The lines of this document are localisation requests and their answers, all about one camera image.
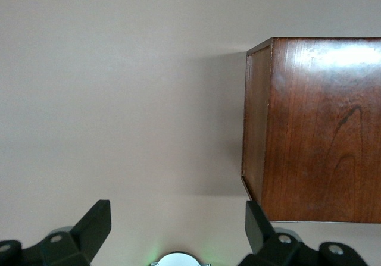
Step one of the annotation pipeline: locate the dark wooden drawer cabinet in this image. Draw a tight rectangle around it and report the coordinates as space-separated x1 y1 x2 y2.
240 37 381 224

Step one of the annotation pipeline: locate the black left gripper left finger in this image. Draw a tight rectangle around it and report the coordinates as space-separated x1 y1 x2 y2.
0 199 111 266

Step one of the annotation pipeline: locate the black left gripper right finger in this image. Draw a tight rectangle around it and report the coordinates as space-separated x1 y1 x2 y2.
238 200 369 266

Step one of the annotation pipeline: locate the brown table cover sheet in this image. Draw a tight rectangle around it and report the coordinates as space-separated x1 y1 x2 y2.
0 0 381 266

